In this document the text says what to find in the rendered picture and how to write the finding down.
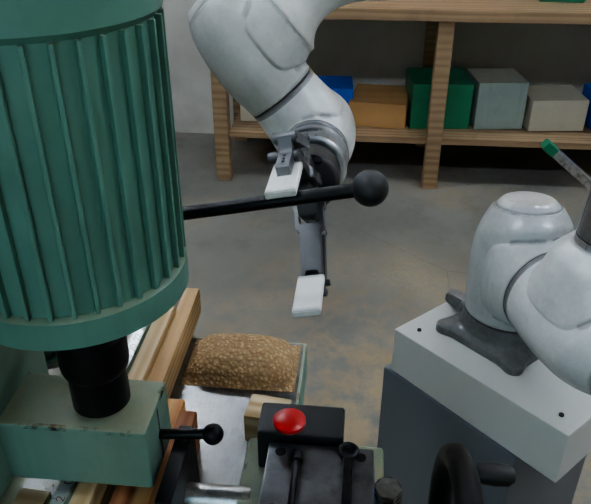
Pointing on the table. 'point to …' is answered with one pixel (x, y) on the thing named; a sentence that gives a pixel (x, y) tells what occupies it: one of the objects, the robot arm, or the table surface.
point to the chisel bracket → (84, 434)
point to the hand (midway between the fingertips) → (294, 251)
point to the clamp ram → (187, 467)
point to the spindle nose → (97, 377)
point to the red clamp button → (289, 421)
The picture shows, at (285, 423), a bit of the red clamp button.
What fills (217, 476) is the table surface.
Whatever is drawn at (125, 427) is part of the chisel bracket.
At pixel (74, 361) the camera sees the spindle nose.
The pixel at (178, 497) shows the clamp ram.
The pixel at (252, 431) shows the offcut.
